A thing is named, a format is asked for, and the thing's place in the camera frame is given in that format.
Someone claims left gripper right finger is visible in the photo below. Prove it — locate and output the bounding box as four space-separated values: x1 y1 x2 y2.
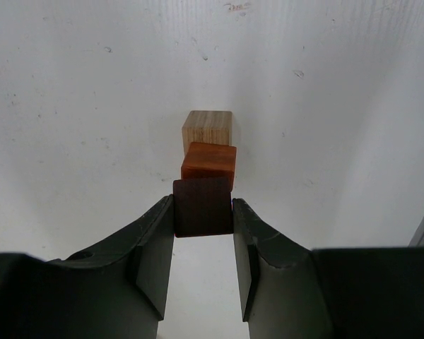
232 198 424 338

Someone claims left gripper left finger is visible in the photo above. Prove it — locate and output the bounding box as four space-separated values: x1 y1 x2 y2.
0 196 174 338

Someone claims dark brown wood block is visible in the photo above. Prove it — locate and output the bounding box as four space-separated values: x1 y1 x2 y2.
172 177 233 238

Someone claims light tan wood block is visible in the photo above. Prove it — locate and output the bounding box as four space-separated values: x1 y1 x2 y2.
182 110 232 154

